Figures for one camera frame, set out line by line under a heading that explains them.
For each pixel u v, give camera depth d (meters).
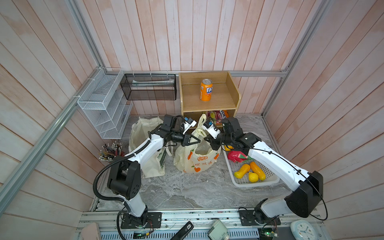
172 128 0.73
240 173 0.85
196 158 0.75
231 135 0.58
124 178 0.46
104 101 0.69
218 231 0.66
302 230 0.69
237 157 0.87
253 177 0.83
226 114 0.95
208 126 0.66
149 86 1.07
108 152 0.85
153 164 0.81
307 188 0.40
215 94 0.88
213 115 0.93
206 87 0.76
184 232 0.67
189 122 0.73
